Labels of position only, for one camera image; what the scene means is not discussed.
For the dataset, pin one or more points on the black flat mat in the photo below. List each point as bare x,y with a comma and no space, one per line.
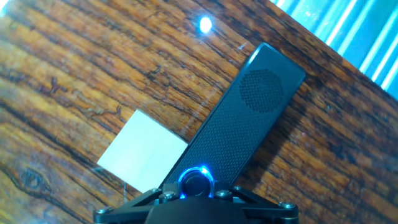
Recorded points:
242,124

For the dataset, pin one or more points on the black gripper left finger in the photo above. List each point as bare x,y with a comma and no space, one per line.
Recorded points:
169,191

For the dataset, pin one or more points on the light wooden block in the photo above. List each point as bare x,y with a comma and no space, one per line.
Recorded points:
143,152

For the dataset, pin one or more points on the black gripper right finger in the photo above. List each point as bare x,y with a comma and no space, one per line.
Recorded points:
224,194

